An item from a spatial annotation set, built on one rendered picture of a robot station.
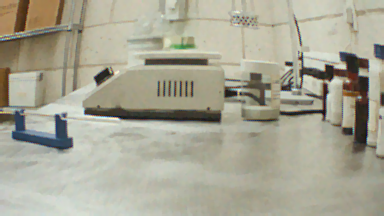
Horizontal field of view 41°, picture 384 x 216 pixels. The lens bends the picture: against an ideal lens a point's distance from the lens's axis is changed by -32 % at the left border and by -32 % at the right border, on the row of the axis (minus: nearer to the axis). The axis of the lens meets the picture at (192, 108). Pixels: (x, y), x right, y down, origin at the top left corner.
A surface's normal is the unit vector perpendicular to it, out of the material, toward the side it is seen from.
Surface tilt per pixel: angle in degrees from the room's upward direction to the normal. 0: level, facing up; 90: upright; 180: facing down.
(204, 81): 90
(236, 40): 90
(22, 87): 92
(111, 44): 90
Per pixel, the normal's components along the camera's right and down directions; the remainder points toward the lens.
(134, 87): -0.01, 0.09
